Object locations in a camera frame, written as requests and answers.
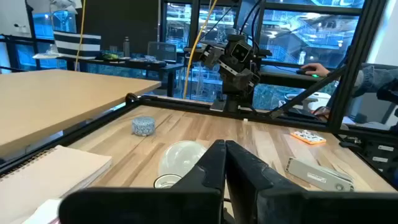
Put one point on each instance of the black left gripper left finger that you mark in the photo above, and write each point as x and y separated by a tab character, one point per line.
199	199

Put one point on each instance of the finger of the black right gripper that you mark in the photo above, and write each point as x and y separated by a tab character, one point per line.
249	80
209	56

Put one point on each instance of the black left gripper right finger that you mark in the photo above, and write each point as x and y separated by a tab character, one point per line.
280	202

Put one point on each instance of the chrome lamp base socket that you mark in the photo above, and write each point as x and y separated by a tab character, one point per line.
166	181

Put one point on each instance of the white reflector lightbulb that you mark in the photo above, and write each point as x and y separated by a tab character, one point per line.
182	157

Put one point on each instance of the beige spiral notebook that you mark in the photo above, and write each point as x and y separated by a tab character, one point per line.
46	177

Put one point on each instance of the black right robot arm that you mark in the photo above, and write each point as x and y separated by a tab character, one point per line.
231	101

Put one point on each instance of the black side desk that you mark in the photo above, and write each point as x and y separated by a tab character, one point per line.
280	77

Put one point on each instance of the grey stapler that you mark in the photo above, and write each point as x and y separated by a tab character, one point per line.
317	175

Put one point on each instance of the black computer mouse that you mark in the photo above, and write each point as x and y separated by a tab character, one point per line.
302	71

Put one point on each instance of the person's hand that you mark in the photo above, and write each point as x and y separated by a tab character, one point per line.
315	69

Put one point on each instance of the black background table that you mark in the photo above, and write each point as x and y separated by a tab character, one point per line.
140	65

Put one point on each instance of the crumpled white patterned packet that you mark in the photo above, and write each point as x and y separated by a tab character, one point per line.
308	137

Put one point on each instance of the grey water bottle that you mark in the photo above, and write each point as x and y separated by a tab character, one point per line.
126	46

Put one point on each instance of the person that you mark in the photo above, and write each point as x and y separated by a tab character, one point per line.
376	79

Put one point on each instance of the black white striped bag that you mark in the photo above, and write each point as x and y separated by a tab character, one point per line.
77	45

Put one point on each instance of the beige wooden desk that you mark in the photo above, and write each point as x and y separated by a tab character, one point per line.
62	99

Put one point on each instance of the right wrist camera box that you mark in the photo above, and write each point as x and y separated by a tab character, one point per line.
241	51

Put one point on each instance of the black aluminium table frame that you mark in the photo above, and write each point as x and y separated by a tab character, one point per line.
186	105

